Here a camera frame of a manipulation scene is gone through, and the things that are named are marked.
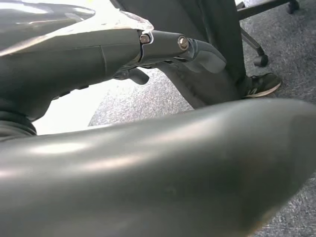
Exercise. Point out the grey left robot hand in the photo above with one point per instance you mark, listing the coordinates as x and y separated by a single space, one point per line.
158 170

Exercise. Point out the black office chair base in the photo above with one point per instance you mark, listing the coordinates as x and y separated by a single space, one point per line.
254 45

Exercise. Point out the ribbed grey left arm sleeve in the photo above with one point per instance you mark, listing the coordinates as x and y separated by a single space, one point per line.
14 127

